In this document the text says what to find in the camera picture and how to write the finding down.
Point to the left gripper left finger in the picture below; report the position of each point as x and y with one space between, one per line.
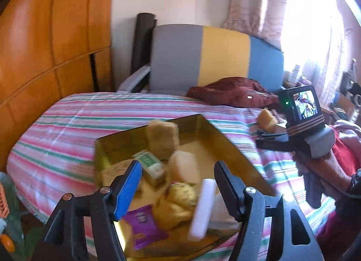
64 235

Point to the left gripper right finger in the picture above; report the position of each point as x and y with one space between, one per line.
291 235

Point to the white foam block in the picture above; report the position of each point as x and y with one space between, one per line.
211 214

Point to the purple snack packet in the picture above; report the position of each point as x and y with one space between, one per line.
144 229

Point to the yellow plush toy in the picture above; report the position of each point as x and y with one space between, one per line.
174 206

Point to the pale round sponge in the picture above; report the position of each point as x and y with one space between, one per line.
183 167

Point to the green white small box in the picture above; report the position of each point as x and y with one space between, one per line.
153 169

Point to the tan sponge block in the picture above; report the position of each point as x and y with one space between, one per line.
163 138

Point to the person right hand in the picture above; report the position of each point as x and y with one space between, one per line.
333 178

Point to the red cloth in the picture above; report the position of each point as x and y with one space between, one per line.
343 225

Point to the striped bed cover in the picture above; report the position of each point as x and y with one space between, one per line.
56 154

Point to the dark red jacket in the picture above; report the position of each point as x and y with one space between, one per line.
238 92

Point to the gold tin tray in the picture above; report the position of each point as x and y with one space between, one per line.
209 145

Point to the pink patterned curtain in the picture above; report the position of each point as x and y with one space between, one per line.
259 18

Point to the grey yellow blue headboard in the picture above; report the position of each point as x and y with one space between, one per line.
187 55

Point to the black rolled mat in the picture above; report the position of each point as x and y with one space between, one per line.
142 41

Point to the orange wooden wardrobe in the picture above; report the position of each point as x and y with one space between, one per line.
50 49

